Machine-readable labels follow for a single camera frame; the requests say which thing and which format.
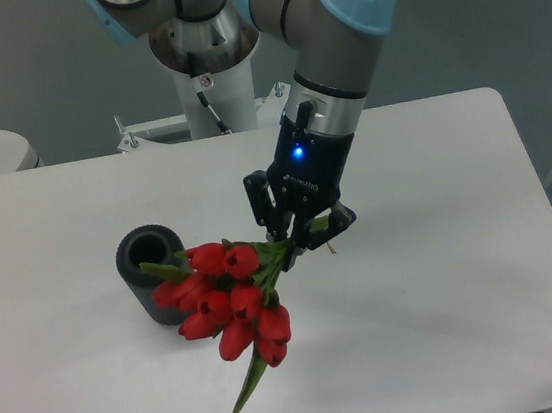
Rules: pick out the white pedestal base frame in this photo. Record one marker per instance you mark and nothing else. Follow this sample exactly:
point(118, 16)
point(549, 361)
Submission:
point(177, 129)

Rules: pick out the red tulip bouquet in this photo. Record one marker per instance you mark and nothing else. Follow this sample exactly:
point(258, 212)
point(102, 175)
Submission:
point(228, 290)

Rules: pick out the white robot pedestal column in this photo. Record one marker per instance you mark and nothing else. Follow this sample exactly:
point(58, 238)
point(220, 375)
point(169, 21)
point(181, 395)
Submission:
point(209, 62)

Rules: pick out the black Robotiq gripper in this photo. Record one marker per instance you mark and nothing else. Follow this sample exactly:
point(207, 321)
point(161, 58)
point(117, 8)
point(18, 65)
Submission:
point(305, 180)

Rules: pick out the dark grey ribbed vase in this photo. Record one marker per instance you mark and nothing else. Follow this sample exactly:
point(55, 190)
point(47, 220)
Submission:
point(155, 244)

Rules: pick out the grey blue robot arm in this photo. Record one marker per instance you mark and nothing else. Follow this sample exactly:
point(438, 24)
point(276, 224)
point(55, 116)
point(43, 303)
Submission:
point(337, 41)

